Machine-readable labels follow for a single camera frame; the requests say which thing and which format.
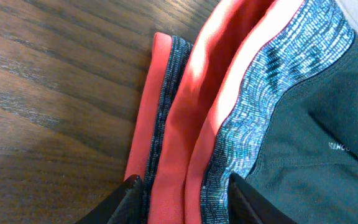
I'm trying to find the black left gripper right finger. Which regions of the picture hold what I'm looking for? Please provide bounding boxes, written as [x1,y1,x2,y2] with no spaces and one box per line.
[227,173,296,224]

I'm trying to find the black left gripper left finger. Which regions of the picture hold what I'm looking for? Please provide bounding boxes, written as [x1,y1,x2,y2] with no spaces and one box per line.
[75,175,143,224]

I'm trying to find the black leggings with red waistband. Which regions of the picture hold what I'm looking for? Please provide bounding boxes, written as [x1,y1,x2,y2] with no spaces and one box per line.
[126,0,358,223]

